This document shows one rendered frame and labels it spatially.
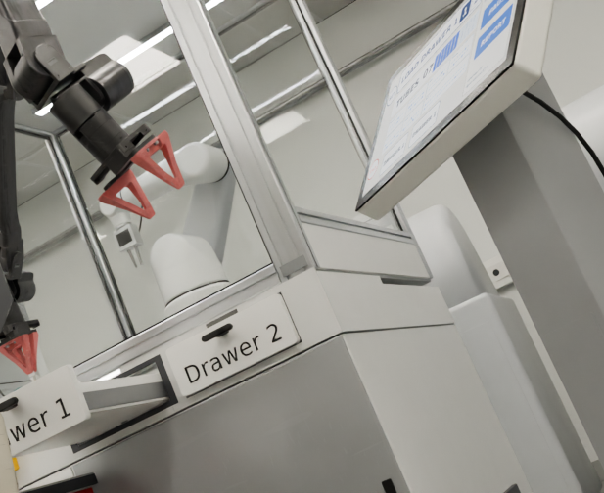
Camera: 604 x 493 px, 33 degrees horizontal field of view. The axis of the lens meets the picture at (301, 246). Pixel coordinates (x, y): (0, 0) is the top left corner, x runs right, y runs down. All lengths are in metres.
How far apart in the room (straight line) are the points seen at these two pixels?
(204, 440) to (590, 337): 0.91
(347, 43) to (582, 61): 1.26
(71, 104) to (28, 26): 0.12
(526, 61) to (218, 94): 0.91
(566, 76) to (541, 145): 3.63
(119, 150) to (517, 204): 0.64
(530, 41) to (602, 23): 3.84
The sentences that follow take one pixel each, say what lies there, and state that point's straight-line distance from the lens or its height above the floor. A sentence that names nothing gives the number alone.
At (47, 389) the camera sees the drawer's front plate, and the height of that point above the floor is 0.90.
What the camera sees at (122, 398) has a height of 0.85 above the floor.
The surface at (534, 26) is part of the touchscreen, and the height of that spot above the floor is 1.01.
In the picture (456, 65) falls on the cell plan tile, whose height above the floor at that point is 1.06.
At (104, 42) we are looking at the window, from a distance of 2.38.
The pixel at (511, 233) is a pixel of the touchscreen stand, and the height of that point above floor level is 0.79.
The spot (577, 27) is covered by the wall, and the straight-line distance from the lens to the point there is 5.31.
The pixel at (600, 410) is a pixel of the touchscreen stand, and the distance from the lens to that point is 1.65.
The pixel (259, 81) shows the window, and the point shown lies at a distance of 2.40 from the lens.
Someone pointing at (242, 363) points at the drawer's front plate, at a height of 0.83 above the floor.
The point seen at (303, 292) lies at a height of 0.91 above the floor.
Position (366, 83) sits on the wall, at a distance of 5.51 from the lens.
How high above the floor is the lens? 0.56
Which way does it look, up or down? 12 degrees up
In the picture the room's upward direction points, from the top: 24 degrees counter-clockwise
